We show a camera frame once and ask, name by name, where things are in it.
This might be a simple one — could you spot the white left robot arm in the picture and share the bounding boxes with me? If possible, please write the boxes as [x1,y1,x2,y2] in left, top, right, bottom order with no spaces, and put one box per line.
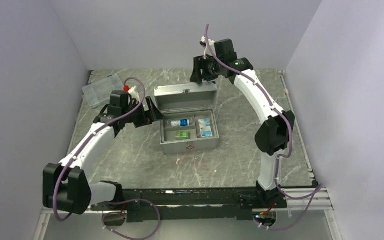
[42,90,164,215]

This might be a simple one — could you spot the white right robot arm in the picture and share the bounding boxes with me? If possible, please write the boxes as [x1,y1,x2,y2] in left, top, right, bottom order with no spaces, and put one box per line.
[190,36,295,208]

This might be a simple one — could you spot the grey metal medicine case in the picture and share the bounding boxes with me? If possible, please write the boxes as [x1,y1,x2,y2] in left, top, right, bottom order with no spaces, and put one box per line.
[154,82,220,155]

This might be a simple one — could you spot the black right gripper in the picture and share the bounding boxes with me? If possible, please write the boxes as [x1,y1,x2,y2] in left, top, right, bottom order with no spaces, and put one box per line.
[189,54,224,84]

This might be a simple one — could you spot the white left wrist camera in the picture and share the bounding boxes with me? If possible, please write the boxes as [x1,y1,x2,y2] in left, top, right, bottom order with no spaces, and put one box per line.
[123,85,141,102]

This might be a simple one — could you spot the white blue spray bottle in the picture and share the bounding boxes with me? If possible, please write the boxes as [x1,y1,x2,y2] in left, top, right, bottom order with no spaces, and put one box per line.
[168,119,191,128]

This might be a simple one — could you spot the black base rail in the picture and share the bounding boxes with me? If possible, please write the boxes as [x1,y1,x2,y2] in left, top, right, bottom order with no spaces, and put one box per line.
[91,186,288,223]

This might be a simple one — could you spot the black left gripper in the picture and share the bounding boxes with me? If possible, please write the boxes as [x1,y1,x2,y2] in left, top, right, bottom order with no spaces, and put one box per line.
[122,96,165,129]

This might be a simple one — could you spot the grey plastic divider tray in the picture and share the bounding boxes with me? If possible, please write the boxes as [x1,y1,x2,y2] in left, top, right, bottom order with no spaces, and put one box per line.
[161,110,219,143]

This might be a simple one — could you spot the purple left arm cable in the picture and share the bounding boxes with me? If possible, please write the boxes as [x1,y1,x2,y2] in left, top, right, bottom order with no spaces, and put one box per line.
[52,77,162,240]

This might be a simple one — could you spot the blue white wipe packets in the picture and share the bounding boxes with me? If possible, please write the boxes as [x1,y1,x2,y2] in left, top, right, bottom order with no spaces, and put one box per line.
[197,118,213,138]

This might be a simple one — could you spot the small green box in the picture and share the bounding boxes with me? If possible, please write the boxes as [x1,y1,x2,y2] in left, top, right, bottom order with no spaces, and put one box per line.
[174,131,191,140]

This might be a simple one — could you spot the clear plastic compartment box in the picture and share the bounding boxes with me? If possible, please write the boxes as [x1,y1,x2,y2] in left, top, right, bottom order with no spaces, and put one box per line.
[82,74,124,108]

